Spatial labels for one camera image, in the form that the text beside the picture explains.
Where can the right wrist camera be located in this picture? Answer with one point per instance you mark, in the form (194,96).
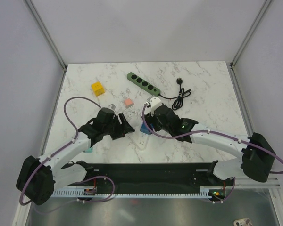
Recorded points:
(153,103)

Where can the pink plug adapter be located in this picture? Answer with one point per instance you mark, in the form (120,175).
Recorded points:
(128,102)

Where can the white triangular power strip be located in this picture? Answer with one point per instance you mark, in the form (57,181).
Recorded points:
(140,140)

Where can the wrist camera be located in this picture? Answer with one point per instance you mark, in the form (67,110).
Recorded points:
(153,103)
(113,107)

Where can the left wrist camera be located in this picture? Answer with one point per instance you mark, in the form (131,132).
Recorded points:
(113,107)

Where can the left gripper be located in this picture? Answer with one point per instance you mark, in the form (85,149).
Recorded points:
(123,128)

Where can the yellow cube socket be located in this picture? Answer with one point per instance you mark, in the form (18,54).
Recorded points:
(97,88)

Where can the blue cube socket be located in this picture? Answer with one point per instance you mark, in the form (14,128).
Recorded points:
(144,129)

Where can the green power strip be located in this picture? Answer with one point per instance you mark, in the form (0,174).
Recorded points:
(143,84)

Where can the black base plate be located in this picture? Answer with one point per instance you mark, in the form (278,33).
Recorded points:
(116,174)

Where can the teal plug adapter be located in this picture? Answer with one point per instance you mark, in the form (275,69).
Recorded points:
(89,150)

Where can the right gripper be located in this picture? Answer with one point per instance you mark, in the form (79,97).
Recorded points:
(151,119)

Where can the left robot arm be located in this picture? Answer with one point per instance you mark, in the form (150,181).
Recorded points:
(40,177)

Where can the aluminium frame rail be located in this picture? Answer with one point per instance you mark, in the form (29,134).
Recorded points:
(247,183)

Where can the white cable duct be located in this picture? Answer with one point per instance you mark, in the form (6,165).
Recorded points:
(139,191)

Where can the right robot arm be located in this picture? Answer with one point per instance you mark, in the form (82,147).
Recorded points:
(253,155)

